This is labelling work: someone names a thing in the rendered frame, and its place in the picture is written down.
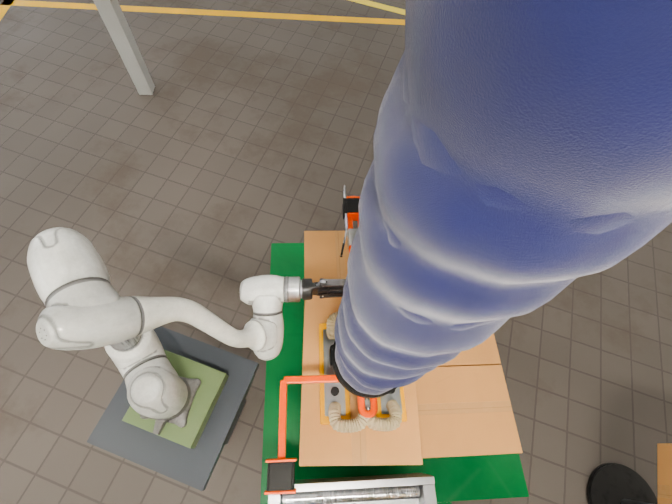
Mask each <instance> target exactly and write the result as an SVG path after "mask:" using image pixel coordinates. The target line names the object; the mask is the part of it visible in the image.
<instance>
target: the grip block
mask: <svg viewBox="0 0 672 504"><path fill-rule="evenodd" d="M296 461H297V458H285V459H278V458H276V459H267V460H266V463H268V467H267V490H266V491H265V492H264V495H275V494H295V493H296V491H297V489H296V488H294V487H295V462H296Z"/></svg>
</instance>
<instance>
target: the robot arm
mask: <svg viewBox="0 0 672 504"><path fill-rule="evenodd" d="M27 265H28V269H29V273H30V276H31V279H32V282H33V284H34V287H35V289H36V291H37V293H38V295H39V297H40V298H41V300H42V301H43V303H44V304H45V307H46V308H45V309H44V310H43V311H42V312H41V313H40V315H39V317H38V319H37V324H36V334H37V337H38V339H39V341H40V342H41V344H42V345H44V346H46V347H48V348H50V349H55V350H86V349H93V348H99V347H105V350H106V352H107V354H108V355H109V356H110V358H111V359H112V361H113V362H114V364H115V366H116V367H117V368H118V370H119V372H120V373H121V375H122V377H123V379H124V380H125V384H126V388H127V399H128V402H129V404H130V406H131V407H132V408H133V409H134V410H135V411H136V412H137V413H139V414H140V418H142V419H154V420H155V425H154V429H153V434H158V435H160V433H161V431H162V430H163V428H164V426H165V424H166V422H168V423H172V424H175V425H177V426H178V427H181V428H183V427H185V426H186V425H187V418H188V414H189V411H190V408H191V406H192V403H193V400H194V397H195V394H196V392H197V389H198V388H199V386H200V385H201V380H200V379H197V378H196V379H189V378H185V377H180V376H178V374H177V372H176V371H175V369H174V368H173V366H172V365H171V363H170V362H169V360H168V358H167V356H166V354H165V351H164V349H163V347H162V344H161V342H160V340H159V338H158V336H157V335H156V333H155V331H154V329H155V328H157V327H160V326H162V325H164V324H167V323H170V322H174V321H181V322H185V323H188V324H190V325H192V326H194V327H196V328H198V329H199V330H201V331H203V332H205V333H206V334H208V335H210V336H212V337H214V338H215V339H217V340H219V341H221V342H223V343H224V344H227V345H229V346H232V347H236V348H245V347H249V348H250V349H252V350H253V351H254V353H255V355H256V356H257V357H258V358H259V359H261V360H272V359H274V358H276V357H277V356H278V355H279V353H280V351H281V349H282V345H283V339H284V320H283V313H282V308H283V302H287V303H288V302H300V300H301V298H302V299H303V300H312V298H313V295H317V296H319V298H320V299H322V298H335V297H342V296H343V287H344V284H345V281H346V279H324V278H320V282H314V283H313V282H312V279H311V278H304V279H302V280H300V277H287V276H286V277H281V276H277V275H259V276H253V277H249V278H246V279H245V280H243V281H242V282H241V284H240V300H241V301H243V302H244V303H246V304H248V305H252V307H253V318H251V320H250V321H249V322H247V323H246V324H245V326H244V329H243V330H237V329H235V328H233V327H232V326H230V325H229V324H228V323H226V322H225V321H223V320H222V319H220V318H219V317H218V316H216V315H215V314H213V313H212V312H211V311H209V310H208V309H206V308H205V307H203V306H202V305H200V304H198V303H196V302H194V301H192V300H189V299H186V298H181V297H144V296H125V297H119V294H118V293H117V292H116V291H115V290H114V288H113V287H112V285H111V279H110V275H109V273H108V271H107V268H106V266H105V264H104V262H103V260H102V258H101V257H100V255H99V253H98V252H97V251H96V249H95V248H94V246H93V245H92V243H91V242H90V241H89V240H88V239H87V238H86V237H85V236H84V235H82V234H81V233H79V232H77V231H75V230H73V229H70V228H64V227H56V228H50V229H47V230H44V231H42V232H40V233H39V234H37V235H36V236H35V238H33V239H32V240H31V242H30V245H29V248H28V252H27Z"/></svg>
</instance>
